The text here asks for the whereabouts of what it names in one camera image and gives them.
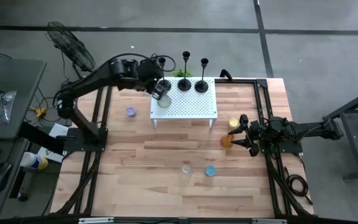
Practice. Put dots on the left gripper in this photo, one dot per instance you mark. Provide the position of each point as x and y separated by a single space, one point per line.
151 73

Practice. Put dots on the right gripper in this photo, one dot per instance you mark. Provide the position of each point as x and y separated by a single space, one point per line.
255 132

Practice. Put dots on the amber glass candle holder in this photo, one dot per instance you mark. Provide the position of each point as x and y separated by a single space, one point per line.
225 141

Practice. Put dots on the yellow candle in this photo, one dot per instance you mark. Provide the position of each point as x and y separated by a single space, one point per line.
233 122

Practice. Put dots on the black metal candlestick holder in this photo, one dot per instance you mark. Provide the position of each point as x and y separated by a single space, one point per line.
184 84
201 86
166 84

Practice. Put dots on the green-tinted ribbed glass candle holder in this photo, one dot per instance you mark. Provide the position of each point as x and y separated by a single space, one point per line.
164 102

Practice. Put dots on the purple candle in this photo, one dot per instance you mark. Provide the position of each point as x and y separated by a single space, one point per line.
131 111

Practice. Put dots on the blue candle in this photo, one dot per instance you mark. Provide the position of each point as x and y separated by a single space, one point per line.
210 170

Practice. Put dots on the clear ribbed glass candle holder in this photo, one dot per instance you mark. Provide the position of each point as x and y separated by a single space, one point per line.
186 170

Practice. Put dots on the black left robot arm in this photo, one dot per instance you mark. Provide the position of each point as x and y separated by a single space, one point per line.
89 80

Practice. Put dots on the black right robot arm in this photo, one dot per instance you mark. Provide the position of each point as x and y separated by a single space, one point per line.
309 132

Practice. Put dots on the green potted plant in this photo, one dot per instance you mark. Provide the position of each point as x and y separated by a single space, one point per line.
183 73

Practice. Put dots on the white perforated metal shelf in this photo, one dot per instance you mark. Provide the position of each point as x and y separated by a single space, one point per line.
191 105

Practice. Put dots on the black table clamp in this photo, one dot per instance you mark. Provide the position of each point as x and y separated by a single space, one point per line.
225 74

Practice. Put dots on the black floor fan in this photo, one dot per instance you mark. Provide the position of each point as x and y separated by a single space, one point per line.
73 49

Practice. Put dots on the white paper sheet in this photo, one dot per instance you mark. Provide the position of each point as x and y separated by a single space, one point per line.
51 155
58 130

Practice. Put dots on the grey metal table stand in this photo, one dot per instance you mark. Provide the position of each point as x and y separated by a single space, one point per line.
354 140

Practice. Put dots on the black desk base bar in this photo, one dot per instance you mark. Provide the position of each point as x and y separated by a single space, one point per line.
40 137

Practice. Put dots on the grey desk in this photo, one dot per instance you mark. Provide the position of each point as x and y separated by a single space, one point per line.
11 77

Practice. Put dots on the white and yellow wipes canister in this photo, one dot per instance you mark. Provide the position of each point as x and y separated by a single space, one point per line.
33 160

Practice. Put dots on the clear plastic bag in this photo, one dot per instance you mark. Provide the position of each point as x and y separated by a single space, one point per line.
3 107

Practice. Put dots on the grey desk leg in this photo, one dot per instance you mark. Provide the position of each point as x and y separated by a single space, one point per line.
26 186

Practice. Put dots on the black computer mouse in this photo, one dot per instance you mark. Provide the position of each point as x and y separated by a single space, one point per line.
0 177

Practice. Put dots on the black aluminium table frame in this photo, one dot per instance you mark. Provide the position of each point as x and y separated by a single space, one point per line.
238 80

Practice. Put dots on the silver metal bracket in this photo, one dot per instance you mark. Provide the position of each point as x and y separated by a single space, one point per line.
96 220
269 221

